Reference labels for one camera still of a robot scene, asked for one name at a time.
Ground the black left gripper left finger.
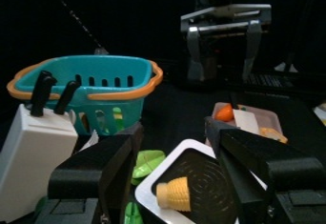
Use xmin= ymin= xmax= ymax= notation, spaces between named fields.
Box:
xmin=33 ymin=121 xmax=144 ymax=224

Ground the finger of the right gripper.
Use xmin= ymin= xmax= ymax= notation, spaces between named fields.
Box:
xmin=186 ymin=27 xmax=207 ymax=83
xmin=241 ymin=19 xmax=263 ymax=83

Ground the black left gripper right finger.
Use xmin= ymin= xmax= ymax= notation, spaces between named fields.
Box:
xmin=203 ymin=116 xmax=326 ymax=224

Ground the yellow toy corn half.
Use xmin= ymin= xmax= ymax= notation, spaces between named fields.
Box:
xmin=258 ymin=126 xmax=289 ymax=145
xmin=155 ymin=175 xmax=192 ymax=213

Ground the white knife block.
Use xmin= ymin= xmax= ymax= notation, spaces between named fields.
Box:
xmin=0 ymin=103 xmax=80 ymax=224

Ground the lime green toy vegetable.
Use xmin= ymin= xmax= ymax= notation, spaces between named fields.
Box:
xmin=130 ymin=150 xmax=167 ymax=186

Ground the white toy stove black burner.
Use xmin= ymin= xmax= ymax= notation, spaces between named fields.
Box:
xmin=134 ymin=138 xmax=269 ymax=224

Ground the white toy cleaver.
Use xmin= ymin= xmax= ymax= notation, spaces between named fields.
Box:
xmin=228 ymin=92 xmax=261 ymax=135

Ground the tray with orange food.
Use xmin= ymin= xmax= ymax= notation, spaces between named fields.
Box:
xmin=210 ymin=102 xmax=286 ymax=143

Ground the green toy piece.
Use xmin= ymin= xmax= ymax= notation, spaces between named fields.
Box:
xmin=123 ymin=201 xmax=144 ymax=224

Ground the orange toy fruit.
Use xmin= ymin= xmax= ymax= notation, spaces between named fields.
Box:
xmin=214 ymin=103 xmax=235 ymax=122

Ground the white object at table edge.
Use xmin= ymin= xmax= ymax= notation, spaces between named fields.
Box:
xmin=313 ymin=103 xmax=326 ymax=126

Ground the teal basket with orange handles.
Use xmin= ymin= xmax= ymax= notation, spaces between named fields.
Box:
xmin=5 ymin=54 xmax=164 ymax=136

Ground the black handled knife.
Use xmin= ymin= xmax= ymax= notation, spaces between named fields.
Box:
xmin=29 ymin=70 xmax=59 ymax=117
xmin=53 ymin=80 xmax=82 ymax=115

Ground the thin braided cable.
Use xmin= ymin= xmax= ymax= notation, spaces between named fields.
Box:
xmin=59 ymin=0 xmax=110 ymax=56

